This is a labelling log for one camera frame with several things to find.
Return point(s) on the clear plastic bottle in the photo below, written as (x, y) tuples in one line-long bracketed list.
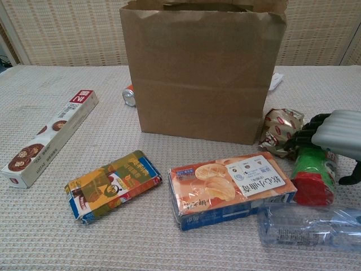
[(304, 228)]

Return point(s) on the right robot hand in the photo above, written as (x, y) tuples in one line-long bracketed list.
[(338, 130)]

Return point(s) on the orange green folded carton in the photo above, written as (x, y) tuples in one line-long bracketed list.
[(112, 186)]

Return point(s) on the brown paper bag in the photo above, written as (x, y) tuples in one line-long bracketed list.
[(200, 79)]

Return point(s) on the orange cookie package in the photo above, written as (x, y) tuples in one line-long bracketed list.
[(225, 189)]

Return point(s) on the white woven tablecloth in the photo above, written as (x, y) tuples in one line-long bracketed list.
[(84, 248)]

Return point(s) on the woven folding screen panel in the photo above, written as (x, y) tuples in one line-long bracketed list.
[(313, 34), (70, 31), (356, 42)]

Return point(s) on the gold-red foil packet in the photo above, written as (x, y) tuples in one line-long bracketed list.
[(279, 127)]

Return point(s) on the long white cookie box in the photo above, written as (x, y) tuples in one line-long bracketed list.
[(53, 135)]

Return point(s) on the white pink packet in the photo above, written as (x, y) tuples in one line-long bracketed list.
[(275, 82)]

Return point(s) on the green can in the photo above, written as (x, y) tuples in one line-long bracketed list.
[(313, 178)]

